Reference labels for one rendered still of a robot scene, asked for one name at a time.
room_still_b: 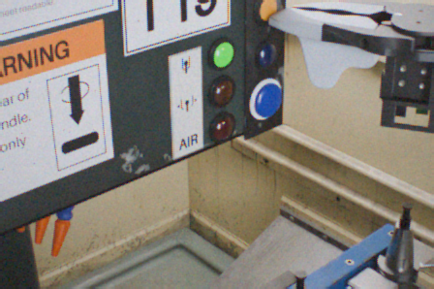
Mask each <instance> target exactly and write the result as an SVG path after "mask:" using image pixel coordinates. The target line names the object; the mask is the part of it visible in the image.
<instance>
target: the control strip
mask: <svg viewBox="0 0 434 289"><path fill-rule="evenodd" d="M263 1H265V0H245V113H244V140H245V141H246V140H249V139H250V138H254V137H256V136H257V135H260V134H262V133H264V132H266V131H268V130H272V129H273V128H275V127H277V126H280V125H283V109H284V62H285V40H286V32H284V31H282V30H280V29H278V28H275V27H273V26H271V25H268V20H264V19H263V18H262V17H261V15H260V8H261V5H262V4H263ZM275 2H276V3H277V11H276V12H280V11H281V10H283V9H286V0H275ZM223 43H229V44H230V45H231V46H232V48H233V57H232V60H231V61H230V64H227V65H226V66H225V67H218V66H217V65H216V64H215V63H214V53H215V50H216V49H217V48H218V47H219V46H220V45H222V44H223ZM268 44H272V45H274V46H275V49H276V59H275V61H273V63H272V65H269V66H268V67H264V66H262V65H261V62H260V54H261V50H262V49H263V48H264V46H266V45H268ZM234 57H235V45H234V42H233V40H231V39H230V38H226V37H223V38H220V39H217V40H216V41H215V42H214V43H213V44H212V46H211V48H210V50H209V52H208V56H207V60H208V64H209V65H210V68H212V69H214V70H215V71H218V72H222V71H224V70H226V69H227V68H229V67H230V65H231V64H232V63H233V59H234ZM225 80H228V81H229V82H230V83H231V84H232V86H233V95H234V93H235V83H234V80H233V78H231V77H230V76H220V77H218V79H216V80H214V83H212V84H211V85H210V89H209V93H208V99H209V102H210V105H211V106H212V107H215V108H217V109H222V108H224V107H225V106H227V105H228V104H229V103H230V102H231V101H232V99H233V95H232V98H231V99H230V101H229V102H228V103H226V104H222V105H220V104H218V103H216V101H215V99H214V92H215V90H216V88H217V87H218V84H219V83H222V81H225ZM266 83H276V84H277V85H279V86H280V88H281V91H282V101H281V104H280V107H279V109H278V110H277V111H276V113H275V114H273V115H271V116H269V117H267V118H264V117H261V116H259V115H258V114H257V113H256V111H255V109H254V101H255V98H256V95H257V92H258V91H259V90H260V89H261V87H263V86H264V85H265V84H266ZM226 117H228V118H230V119H231V120H232V122H233V130H232V133H231V134H230V136H229V137H228V138H227V139H225V140H222V141H220V140H218V139H217V138H216V137H215V128H216V126H217V124H218V122H219V121H220V120H221V119H222V118H226ZM234 129H235V118H234V117H233V114H230V113H229V112H221V113H219V114H218V115H216V116H215V118H214V119H213V120H212V122H211V123H210V129H209V136H210V140H211V141H213V142H214V143H216V144H218V145H219V144H222V143H225V142H226V141H227V140H229V139H230V137H231V136H232V135H233V131H234Z"/></svg>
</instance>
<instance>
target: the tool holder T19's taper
mask: <svg viewBox="0 0 434 289"><path fill-rule="evenodd" d="M384 264H385V265H386V266H387V268H389V269H390V270H393V271H395V272H398V273H399V272H408V271H409V270H410V269H411V268H412V267H413V266H414V233H413V224H412V223H411V226H410V228H408V229H403V228H400V227H399V221H398V222H397V223H396V225H395V228H394V230H393V234H392V237H391V240H390V242H389V245H388V249H387V253H386V256H385V262H384Z"/></svg>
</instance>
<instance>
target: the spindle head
mask: <svg viewBox="0 0 434 289"><path fill-rule="evenodd" d="M117 6H118V10H116V11H110V12H107V13H103V14H100V15H97V16H90V17H87V18H84V19H81V20H75V21H72V22H69V23H66V24H62V25H56V26H53V27H50V28H48V29H45V30H38V31H35V32H32V33H29V34H24V35H21V36H18V37H14V38H9V39H6V40H3V41H0V48H2V47H5V46H8V45H14V44H17V43H20V42H23V41H27V40H32V39H34V38H37V37H40V36H45V35H48V34H51V33H54V32H59V31H63V30H66V29H69V28H72V27H78V26H81V25H83V24H86V23H89V22H95V21H98V20H101V19H102V20H103V21H104V22H103V27H104V36H105V54H106V62H107V80H108V106H109V114H110V124H111V140H112V150H113V157H112V158H110V159H108V160H107V161H106V160H104V161H103V162H101V163H99V164H95V165H93V166H91V167H90V166H89V167H87V168H86V169H82V170H80V171H78V172H74V173H72V174H70V175H66V176H65V177H61V178H59V179H57V180H54V181H51V182H50V183H46V184H44V185H40V186H38V187H37V188H33V189H31V190H29V191H26V192H24V193H20V194H18V195H16V196H13V197H11V198H10V199H6V200H4V201H2V202H0V237H2V236H4V235H8V234H9V233H12V232H13V231H15V230H18V229H21V228H22V227H26V226H27V225H31V224H32V223H34V222H37V221H39V220H41V219H42V220H43V219H45V218H46V217H50V216H51V215H53V214H55V213H57V212H61V211H62V210H64V209H68V208H70V207H74V206H75V205H79V204H80V203H83V202H85V201H88V200H89V199H90V200H91V199H93V198H94V197H98V196H100V195H102V194H105V193H107V192H109V191H111V190H113V189H114V188H118V187H121V186H122V185H123V186H124V185H126V184H127V183H129V182H130V183H131V182H133V181H134V180H137V179H140V178H142V177H146V176H148V175H150V174H153V173H156V172H157V171H161V170H163V169H164V168H167V167H169V166H171V165H173V164H177V163H178V162H180V161H184V160H186V159H188V158H189V157H193V156H196V155H197V154H199V153H203V152H204V151H207V150H208V149H211V148H213V147H214V146H217V145H221V144H216V143H214V142H213V141H211V140H210V136H209V129H210V123H211V122H212V120H213V119H214V118H215V116H216V115H218V114H219V113H221V112H229V113H230V114H233V117H234V118H235V129H234V131H233V134H232V136H231V137H230V139H229V140H227V141H226V143H227V142H229V141H231V140H233V139H237V138H238V137H240V136H242V135H244V113H245V0H231V8H230V25H227V26H224V27H222V28H216V29H213V30H211V31H205V32H203V33H200V34H198V35H193V36H190V37H187V38H185V39H181V40H177V41H174V42H171V43H168V44H163V45H160V46H158V47H156V48H149V49H146V50H143V51H141V52H136V53H133V54H130V55H128V56H124V55H123V36H122V25H121V23H122V15H121V5H120V0H117ZM223 37H226V38H230V39H231V40H233V42H234V45H235V57H234V59H233V63H232V64H231V65H230V67H229V68H227V69H226V70H224V71H222V72H218V71H215V70H214V69H212V68H210V65H209V64H208V60H207V56H208V52H209V50H210V48H211V46H212V44H213V43H214V42H215V41H216V40H217V39H220V38H223ZM198 47H201V71H202V142H203V148H202V149H198V150H196V151H194V152H192V153H188V154H186V155H184V156H183V157H179V158H177V159H175V160H173V150H172V131H171V97H170V62H169V56H171V55H174V54H179V53H181V52H183V51H185V50H188V49H193V48H198ZM220 76H230V77H231V78H233V80H234V83H235V93H234V95H233V99H232V101H231V102H230V103H229V104H228V105H227V106H225V107H224V108H222V109H217V108H215V107H212V106H211V105H210V102H209V99H208V93H209V89H210V85H211V84H212V83H214V80H216V79H218V77H220Z"/></svg>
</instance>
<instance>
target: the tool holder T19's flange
mask: <svg viewBox="0 0 434 289"><path fill-rule="evenodd" d="M384 262H385V257H384V256H382V255H380V256H379V259H378V265H377V267H378V268H377V272H378V273H380V274H382V275H383V276H385V277H386V278H389V279H391V280H392V281H394V282H396V283H398V284H399V287H398V289H406V288H408V282H411V281H412V282H414V283H415V284H416V283H417V281H418V276H419V267H420V263H419V259H417V257H416V256H414V266H413V267H412V268H411V269H410V270H409V271H408V272H399V273H398V272H395V271H393V270H390V269H389V268H387V266H386V265H385V264H384Z"/></svg>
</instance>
